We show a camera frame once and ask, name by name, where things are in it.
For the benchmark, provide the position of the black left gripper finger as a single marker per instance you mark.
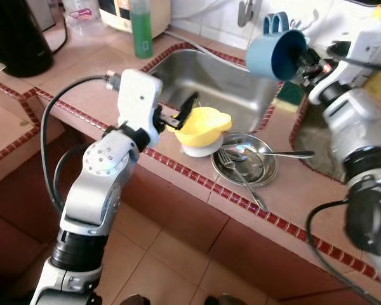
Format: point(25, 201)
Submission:
point(187, 113)

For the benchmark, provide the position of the yellow plastic bowl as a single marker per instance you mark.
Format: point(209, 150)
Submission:
point(206, 127)

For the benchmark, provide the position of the steel spoon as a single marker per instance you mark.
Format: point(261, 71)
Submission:
point(292, 153)

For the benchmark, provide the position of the round steel plate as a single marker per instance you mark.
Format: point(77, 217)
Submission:
point(257, 168)

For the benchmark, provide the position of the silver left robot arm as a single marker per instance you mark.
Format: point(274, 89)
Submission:
point(95, 184)

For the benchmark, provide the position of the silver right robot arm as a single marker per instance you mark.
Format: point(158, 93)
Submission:
point(362, 127)

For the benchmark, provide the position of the green yellow scouring sponge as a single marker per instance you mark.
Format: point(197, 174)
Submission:
point(292, 95)

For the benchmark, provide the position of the steel sink basin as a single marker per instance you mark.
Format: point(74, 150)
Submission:
point(317, 140)
point(209, 82)

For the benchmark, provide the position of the small white plate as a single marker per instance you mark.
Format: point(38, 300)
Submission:
point(200, 152)

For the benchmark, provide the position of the toothbrush holder cup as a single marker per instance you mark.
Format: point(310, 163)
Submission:
point(276, 22)

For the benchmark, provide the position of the green dish soap bottle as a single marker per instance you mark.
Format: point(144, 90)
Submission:
point(141, 32)

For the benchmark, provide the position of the steel fork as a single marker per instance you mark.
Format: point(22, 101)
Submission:
point(251, 189)

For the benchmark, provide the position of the white water filter appliance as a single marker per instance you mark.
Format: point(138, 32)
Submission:
point(114, 16)

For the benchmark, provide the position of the black electric kettle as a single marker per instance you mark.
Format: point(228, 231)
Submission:
point(19, 38)

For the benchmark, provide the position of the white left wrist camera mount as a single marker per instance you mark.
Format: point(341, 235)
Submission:
point(138, 95)

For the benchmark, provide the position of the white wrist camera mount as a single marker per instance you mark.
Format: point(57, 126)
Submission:
point(138, 95)
point(374, 44)

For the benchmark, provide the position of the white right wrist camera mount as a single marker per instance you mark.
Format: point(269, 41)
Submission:
point(374, 44)

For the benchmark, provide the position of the steel wall tap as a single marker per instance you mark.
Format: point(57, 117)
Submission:
point(244, 16)

